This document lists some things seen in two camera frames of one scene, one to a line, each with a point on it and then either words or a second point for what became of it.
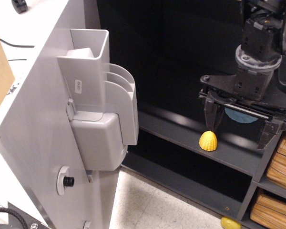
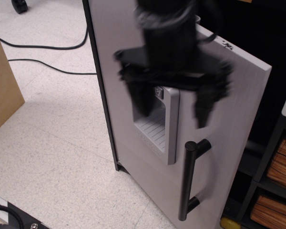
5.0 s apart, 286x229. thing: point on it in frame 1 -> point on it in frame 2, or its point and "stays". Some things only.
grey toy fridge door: [66, 128] -> [150, 149]
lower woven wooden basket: [271, 212] stays
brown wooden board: [2, 77] stays
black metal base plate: [14, 223] stays
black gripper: [252, 91] -> [172, 59]
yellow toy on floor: [228, 223] stays
